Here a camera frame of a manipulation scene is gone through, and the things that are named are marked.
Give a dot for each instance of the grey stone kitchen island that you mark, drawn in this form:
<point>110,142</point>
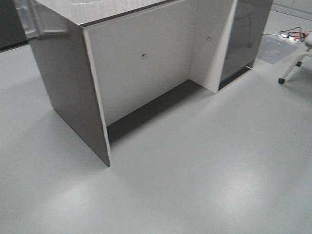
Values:
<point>101,60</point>

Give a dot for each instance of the white power strip with cables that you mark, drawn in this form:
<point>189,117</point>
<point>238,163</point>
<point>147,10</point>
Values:
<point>294,35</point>

